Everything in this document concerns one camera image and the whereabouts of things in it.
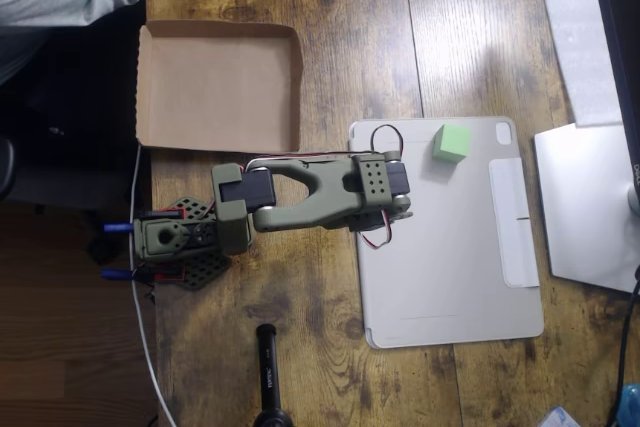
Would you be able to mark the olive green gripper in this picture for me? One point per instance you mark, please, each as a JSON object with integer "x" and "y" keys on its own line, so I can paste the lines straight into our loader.
{"x": 370, "y": 225}

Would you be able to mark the green cube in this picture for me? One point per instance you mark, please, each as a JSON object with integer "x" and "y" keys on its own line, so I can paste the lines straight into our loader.
{"x": 452, "y": 144}

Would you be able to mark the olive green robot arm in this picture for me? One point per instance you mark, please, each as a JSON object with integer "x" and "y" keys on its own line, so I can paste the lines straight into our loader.
{"x": 330, "y": 197}

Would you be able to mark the cardboard tray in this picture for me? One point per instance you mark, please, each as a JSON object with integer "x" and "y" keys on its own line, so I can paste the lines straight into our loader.
{"x": 215, "y": 92}

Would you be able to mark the tablet in grey cover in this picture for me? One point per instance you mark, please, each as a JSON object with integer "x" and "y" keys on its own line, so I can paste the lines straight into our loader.
{"x": 450, "y": 257}

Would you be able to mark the silver monitor stand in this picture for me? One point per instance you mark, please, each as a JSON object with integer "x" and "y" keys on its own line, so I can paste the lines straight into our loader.
{"x": 585, "y": 207}

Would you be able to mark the white blue packet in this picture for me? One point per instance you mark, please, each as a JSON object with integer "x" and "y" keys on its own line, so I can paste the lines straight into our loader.
{"x": 560, "y": 418}

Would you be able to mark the white foam sheet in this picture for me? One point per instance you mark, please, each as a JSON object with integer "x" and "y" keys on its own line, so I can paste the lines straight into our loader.
{"x": 575, "y": 22}

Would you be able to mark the blue round object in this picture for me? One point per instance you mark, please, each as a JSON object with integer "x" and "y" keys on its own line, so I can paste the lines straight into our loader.
{"x": 631, "y": 404}

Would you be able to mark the black monitor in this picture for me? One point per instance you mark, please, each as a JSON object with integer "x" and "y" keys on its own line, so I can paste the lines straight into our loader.
{"x": 620, "y": 22}

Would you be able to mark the dark chair armrest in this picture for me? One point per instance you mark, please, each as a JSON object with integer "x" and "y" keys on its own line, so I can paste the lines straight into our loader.
{"x": 6, "y": 167}

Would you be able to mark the perforated olive base plate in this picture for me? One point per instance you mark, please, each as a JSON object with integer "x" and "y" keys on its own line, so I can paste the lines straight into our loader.
{"x": 205, "y": 269}

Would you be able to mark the black camera pole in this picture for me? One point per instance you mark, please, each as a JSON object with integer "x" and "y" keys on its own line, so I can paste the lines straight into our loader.
{"x": 270, "y": 377}

